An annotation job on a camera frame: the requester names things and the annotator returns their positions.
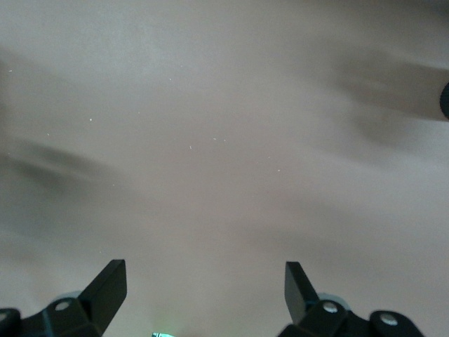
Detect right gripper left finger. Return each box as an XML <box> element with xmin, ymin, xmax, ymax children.
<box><xmin>0</xmin><ymin>258</ymin><xmax>128</xmax><ymax>337</ymax></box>

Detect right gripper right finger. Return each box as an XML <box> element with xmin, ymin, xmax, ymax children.
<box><xmin>276</xmin><ymin>260</ymin><xmax>427</xmax><ymax>337</ymax></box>

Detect brown table cover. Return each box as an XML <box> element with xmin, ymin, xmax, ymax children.
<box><xmin>0</xmin><ymin>0</ymin><xmax>449</xmax><ymax>337</ymax></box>

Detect black cylinder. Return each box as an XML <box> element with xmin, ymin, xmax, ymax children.
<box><xmin>438</xmin><ymin>81</ymin><xmax>449</xmax><ymax>123</ymax></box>

